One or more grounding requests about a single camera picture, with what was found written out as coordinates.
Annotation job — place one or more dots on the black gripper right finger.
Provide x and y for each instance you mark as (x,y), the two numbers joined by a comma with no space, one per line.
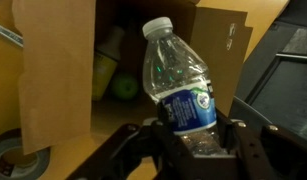
(229,136)

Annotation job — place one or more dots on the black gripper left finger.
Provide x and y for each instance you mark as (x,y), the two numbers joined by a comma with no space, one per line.
(168,138)

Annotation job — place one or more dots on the clear plastic water bottle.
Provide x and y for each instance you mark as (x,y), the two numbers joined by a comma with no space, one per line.
(176,80)

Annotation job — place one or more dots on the yellow green bottle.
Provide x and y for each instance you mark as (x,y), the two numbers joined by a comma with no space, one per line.
(104,70)

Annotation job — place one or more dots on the brown cardboard box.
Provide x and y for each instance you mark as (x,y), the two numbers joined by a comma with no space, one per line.
(56,66)

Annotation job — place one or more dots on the green ball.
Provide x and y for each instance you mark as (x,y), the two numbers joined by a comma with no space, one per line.
(124,86)

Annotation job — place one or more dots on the metal ruler strip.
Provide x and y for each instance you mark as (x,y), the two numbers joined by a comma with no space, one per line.
(8,34)

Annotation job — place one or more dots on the black equipment frame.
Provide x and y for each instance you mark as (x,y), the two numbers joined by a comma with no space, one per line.
(283,76)

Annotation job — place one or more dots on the grey duct tape roll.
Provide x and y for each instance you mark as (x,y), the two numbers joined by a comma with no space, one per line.
(6,160)

